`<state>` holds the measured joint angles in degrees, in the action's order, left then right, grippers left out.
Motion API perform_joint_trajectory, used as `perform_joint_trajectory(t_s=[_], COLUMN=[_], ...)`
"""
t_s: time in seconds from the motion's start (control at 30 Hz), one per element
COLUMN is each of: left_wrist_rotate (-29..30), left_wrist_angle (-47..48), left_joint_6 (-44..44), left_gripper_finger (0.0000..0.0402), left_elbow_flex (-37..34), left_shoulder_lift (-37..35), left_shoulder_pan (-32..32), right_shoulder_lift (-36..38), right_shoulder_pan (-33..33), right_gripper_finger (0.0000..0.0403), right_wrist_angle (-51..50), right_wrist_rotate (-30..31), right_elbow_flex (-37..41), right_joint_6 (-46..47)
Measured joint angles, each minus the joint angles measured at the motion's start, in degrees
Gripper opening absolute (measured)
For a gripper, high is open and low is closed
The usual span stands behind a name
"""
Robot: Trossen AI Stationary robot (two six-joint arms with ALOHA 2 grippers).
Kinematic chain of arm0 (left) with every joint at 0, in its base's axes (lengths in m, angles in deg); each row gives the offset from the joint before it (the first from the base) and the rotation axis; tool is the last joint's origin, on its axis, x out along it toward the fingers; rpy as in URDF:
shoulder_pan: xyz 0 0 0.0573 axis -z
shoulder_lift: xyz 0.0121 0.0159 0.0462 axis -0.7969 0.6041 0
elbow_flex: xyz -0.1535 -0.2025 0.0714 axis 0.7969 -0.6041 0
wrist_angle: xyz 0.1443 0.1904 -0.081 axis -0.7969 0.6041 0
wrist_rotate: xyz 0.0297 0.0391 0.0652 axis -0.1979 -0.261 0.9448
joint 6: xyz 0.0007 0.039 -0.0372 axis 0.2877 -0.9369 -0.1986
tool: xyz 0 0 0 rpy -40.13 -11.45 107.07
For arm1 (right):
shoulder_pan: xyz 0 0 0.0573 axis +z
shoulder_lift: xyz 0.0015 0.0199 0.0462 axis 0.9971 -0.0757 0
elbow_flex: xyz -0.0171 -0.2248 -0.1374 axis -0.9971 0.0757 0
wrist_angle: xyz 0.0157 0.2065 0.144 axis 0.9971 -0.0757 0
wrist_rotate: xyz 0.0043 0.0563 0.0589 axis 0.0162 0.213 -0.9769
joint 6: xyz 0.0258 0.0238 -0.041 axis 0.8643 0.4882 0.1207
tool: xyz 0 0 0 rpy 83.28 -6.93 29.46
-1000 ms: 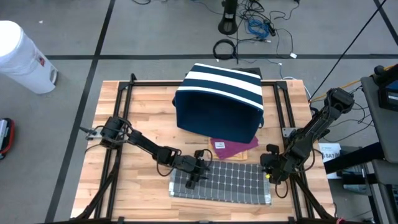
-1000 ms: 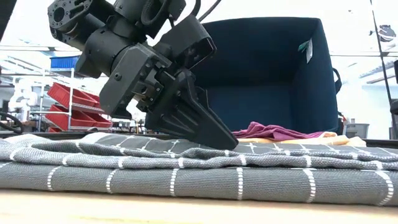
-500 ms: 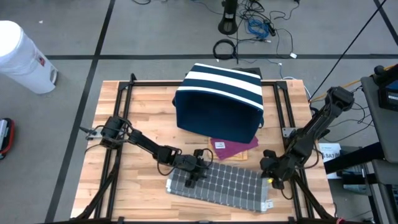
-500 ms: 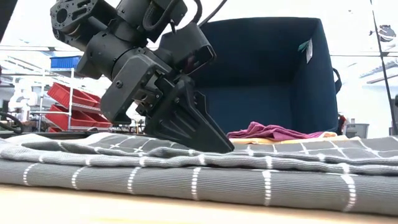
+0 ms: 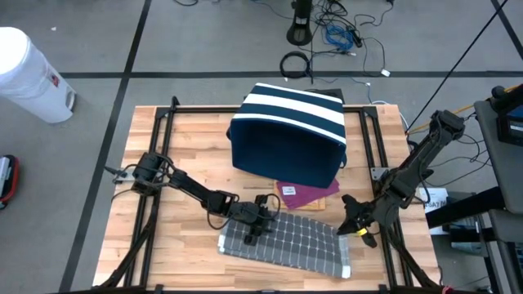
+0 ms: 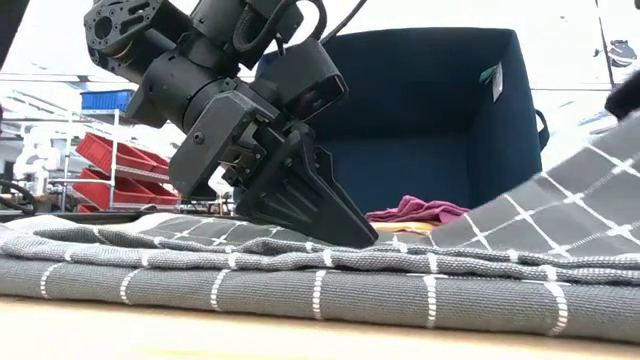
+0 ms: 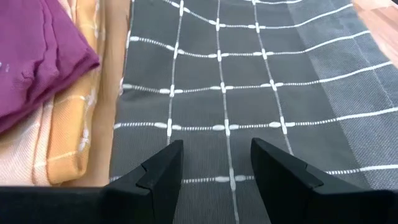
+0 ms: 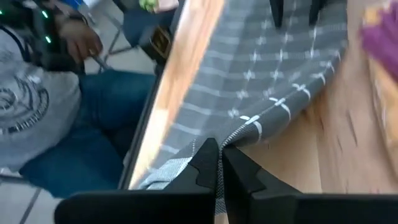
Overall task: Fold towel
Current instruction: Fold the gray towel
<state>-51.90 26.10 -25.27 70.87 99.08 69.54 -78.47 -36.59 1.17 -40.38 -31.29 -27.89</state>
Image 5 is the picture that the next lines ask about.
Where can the black floor mat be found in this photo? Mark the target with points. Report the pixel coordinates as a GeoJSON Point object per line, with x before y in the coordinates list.
{"type": "Point", "coordinates": [334, 93]}

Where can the navy white striped basket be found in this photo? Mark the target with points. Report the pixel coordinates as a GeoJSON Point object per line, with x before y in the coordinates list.
{"type": "Point", "coordinates": [286, 143]}

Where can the black equipment box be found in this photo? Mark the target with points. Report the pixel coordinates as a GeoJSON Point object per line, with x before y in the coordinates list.
{"type": "Point", "coordinates": [510, 130]}

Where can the red black device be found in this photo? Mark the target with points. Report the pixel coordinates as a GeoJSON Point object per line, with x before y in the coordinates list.
{"type": "Point", "coordinates": [5, 175]}

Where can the black power strip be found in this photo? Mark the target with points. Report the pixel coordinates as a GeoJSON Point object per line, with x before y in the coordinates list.
{"type": "Point", "coordinates": [354, 36]}

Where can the grey checked towel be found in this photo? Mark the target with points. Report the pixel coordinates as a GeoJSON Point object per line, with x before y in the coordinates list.
{"type": "Point", "coordinates": [294, 249]}

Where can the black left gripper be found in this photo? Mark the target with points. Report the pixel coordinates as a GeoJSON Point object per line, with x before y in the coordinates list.
{"type": "Point", "coordinates": [252, 216]}

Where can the white paper sheet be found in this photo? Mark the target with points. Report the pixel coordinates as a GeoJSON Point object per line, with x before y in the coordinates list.
{"type": "Point", "coordinates": [435, 202]}

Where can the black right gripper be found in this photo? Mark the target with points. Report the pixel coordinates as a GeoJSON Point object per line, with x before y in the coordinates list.
{"type": "Point", "coordinates": [361, 214]}

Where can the black stand base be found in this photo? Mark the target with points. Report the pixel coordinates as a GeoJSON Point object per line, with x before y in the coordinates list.
{"type": "Point", "coordinates": [299, 34]}

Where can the grey side table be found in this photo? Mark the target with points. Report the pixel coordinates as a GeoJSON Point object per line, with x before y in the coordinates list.
{"type": "Point", "coordinates": [494, 163]}

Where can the white trash bin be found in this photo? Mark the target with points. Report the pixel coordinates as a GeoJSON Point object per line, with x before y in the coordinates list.
{"type": "Point", "coordinates": [28, 77]}

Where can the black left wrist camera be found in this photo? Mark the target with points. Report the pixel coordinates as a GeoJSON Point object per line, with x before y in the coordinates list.
{"type": "Point", "coordinates": [261, 200]}

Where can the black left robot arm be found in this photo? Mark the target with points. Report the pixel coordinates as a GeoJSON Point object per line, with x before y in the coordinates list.
{"type": "Point", "coordinates": [196, 190]}

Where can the white plug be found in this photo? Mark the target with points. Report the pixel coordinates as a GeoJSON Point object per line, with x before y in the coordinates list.
{"type": "Point", "coordinates": [385, 72]}

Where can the black aluminium table frame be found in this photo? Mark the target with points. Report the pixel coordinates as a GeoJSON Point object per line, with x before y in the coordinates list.
{"type": "Point", "coordinates": [196, 109]}

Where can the thin black pole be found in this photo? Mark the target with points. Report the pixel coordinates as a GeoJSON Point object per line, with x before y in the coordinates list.
{"type": "Point", "coordinates": [457, 66]}

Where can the small yellow tag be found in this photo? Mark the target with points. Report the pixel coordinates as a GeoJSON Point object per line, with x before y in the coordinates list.
{"type": "Point", "coordinates": [361, 232]}

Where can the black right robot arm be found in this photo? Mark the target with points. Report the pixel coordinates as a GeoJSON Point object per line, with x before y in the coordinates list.
{"type": "Point", "coordinates": [412, 171]}

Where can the metal mounting plate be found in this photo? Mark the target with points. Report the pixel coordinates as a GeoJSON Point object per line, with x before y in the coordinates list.
{"type": "Point", "coordinates": [378, 173]}
{"type": "Point", "coordinates": [124, 175]}

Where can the purple towel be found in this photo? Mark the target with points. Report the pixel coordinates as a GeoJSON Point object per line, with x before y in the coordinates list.
{"type": "Point", "coordinates": [306, 194]}

